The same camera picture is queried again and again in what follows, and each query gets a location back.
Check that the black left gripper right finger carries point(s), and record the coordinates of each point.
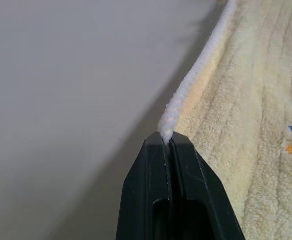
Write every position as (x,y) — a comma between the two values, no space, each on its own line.
(200,190)

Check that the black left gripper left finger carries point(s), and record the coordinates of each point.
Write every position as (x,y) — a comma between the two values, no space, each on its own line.
(143,190)

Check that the pale yellow fluffy towel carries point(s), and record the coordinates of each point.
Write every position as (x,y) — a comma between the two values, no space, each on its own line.
(248,100)

